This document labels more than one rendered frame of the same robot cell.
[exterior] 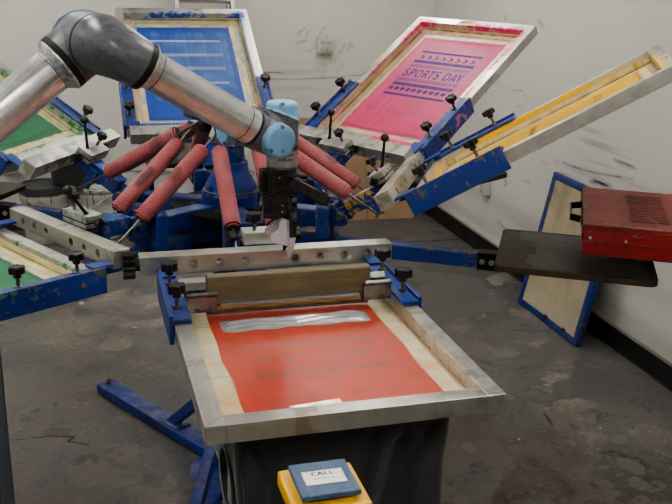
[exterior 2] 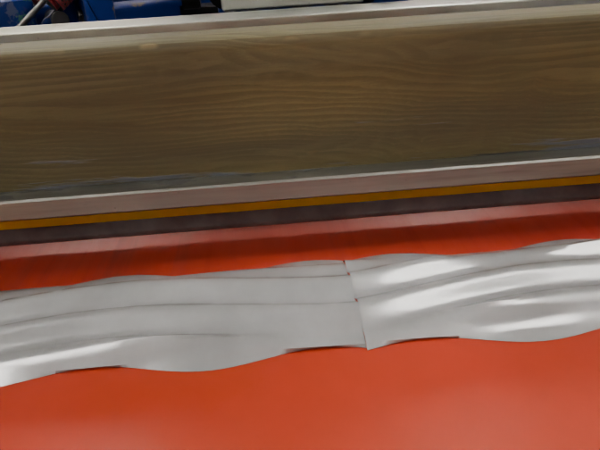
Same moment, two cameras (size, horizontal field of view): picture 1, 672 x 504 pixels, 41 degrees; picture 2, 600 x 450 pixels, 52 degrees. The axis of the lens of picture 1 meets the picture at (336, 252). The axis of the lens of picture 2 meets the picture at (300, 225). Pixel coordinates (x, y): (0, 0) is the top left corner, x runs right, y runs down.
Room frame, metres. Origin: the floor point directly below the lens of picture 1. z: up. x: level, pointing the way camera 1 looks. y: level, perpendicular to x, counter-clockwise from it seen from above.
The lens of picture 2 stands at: (1.79, 0.06, 1.10)
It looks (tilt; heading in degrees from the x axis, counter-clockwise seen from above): 25 degrees down; 14
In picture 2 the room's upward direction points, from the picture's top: 4 degrees counter-clockwise
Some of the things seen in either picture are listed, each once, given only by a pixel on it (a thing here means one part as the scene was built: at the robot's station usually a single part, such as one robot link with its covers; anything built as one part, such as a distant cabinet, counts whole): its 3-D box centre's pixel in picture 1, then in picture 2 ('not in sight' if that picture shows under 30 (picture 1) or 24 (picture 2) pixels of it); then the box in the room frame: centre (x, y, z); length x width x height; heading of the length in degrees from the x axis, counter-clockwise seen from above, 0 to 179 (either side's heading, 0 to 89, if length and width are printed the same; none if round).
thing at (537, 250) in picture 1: (430, 251); not in sight; (2.73, -0.30, 0.91); 1.34 x 0.40 x 0.08; 76
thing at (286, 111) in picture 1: (281, 124); not in sight; (2.06, 0.13, 1.42); 0.09 x 0.08 x 0.11; 122
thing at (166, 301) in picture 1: (173, 306); not in sight; (2.03, 0.39, 0.98); 0.30 x 0.05 x 0.07; 16
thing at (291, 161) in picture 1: (282, 158); not in sight; (2.06, 0.13, 1.34); 0.08 x 0.08 x 0.05
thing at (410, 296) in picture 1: (391, 290); not in sight; (2.19, -0.15, 0.98); 0.30 x 0.05 x 0.07; 16
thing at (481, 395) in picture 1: (309, 336); not in sight; (1.88, 0.05, 0.97); 0.79 x 0.58 x 0.04; 16
